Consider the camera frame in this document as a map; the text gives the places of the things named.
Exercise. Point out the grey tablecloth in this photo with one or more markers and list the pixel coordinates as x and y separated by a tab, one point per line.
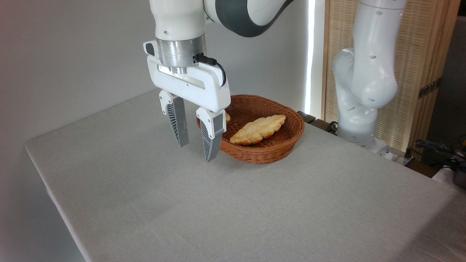
218	203

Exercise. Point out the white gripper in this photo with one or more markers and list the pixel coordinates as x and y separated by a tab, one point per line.
204	87

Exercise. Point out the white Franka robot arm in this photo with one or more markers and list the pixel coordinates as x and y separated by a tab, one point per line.
367	72

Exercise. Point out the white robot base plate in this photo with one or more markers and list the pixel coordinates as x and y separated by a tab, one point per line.
384	150

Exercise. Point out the brown woven wicker basket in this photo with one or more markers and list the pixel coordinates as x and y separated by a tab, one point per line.
276	145

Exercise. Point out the long braided bread loaf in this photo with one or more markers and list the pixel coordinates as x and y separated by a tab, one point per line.
256	130

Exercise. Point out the black metal screen hinge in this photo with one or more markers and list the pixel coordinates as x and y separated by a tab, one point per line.
429	88

